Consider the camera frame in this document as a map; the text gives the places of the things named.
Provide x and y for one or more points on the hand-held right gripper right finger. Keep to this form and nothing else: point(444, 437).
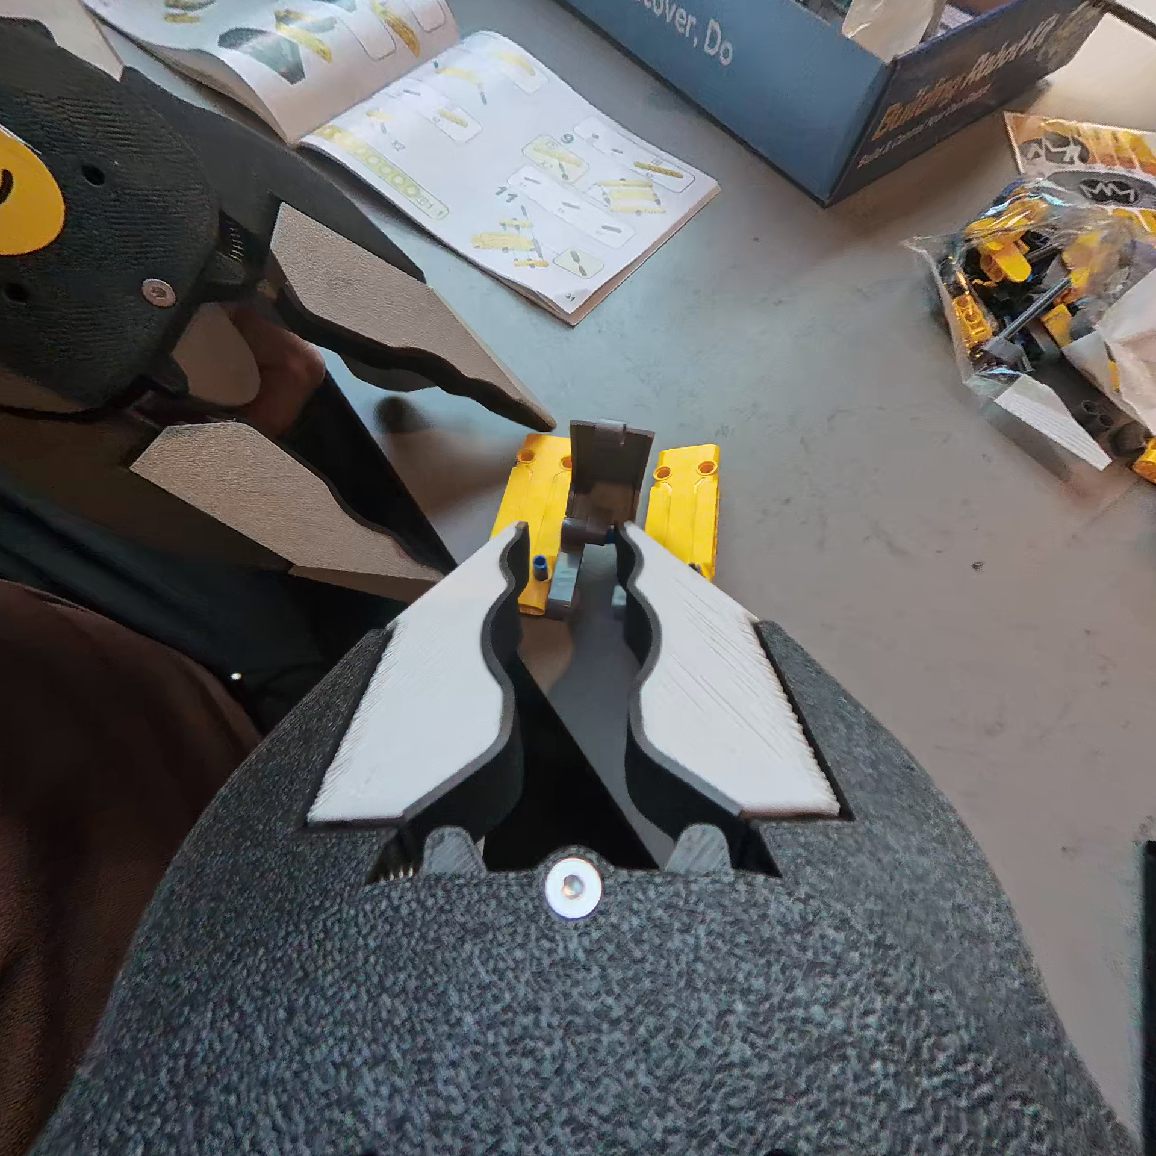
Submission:
point(731, 713)

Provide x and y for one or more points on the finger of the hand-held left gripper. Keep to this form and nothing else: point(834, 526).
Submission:
point(379, 298)
point(254, 497)

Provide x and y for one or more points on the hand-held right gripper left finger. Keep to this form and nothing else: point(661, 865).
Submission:
point(416, 713)

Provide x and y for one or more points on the yellow panel with grey beam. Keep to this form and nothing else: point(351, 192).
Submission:
point(682, 505)

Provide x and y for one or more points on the yellow panel with curved grey panel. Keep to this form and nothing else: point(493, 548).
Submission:
point(533, 497)

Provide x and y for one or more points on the grey desk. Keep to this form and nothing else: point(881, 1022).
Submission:
point(812, 543)

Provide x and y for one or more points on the person's left hand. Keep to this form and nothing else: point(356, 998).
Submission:
point(289, 379)

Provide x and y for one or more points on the person's black trousers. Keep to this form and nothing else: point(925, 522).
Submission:
point(272, 632)

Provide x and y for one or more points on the open instruction booklet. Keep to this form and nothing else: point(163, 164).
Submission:
point(506, 181)

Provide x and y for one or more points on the blue cardboard kit box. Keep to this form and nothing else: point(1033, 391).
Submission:
point(768, 90)

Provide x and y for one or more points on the black box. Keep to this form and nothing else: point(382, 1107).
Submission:
point(1150, 949)

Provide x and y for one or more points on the small clear bag yellow parts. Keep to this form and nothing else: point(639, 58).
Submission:
point(994, 254)

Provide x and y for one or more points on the crumpled clear plastic bag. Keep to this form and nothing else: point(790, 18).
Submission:
point(889, 27)

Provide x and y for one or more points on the sticker sheet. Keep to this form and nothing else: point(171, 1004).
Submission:
point(1084, 145)

